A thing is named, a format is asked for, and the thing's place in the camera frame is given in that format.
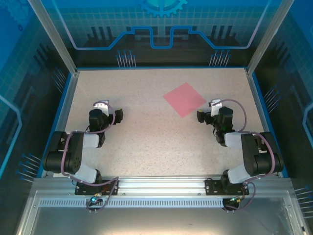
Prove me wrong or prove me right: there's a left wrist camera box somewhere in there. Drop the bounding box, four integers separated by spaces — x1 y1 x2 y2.
93 99 110 110

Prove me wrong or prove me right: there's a slotted cable duct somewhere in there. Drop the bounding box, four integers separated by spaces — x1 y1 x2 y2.
38 198 278 209

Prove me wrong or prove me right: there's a blue table border frame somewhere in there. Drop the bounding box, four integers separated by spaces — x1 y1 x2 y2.
36 65 290 179

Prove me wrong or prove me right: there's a sheet metal tray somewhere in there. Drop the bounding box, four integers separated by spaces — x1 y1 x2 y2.
14 189 310 235

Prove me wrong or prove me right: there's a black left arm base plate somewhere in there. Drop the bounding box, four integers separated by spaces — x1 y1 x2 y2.
74 179 120 196

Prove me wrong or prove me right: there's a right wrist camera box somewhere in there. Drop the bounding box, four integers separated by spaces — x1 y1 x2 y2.
208 98 223 108

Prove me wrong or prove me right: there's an aluminium side rail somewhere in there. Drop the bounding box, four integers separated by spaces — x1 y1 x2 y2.
40 70 80 178

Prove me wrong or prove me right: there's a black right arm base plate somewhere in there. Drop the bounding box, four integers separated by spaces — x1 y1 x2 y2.
204 178 250 196

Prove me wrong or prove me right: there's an aluminium mounting rail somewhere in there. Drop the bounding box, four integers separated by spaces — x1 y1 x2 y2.
33 175 294 196

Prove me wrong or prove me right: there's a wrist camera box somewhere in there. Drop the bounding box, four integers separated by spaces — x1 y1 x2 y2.
208 98 223 108
93 99 110 110

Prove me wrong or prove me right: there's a cable connector with LED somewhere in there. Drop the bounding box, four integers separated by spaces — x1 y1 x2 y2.
228 195 245 204
88 193 103 206

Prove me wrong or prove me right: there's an aluminium frame post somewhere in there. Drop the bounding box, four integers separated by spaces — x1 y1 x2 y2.
245 0 296 76
27 0 81 75

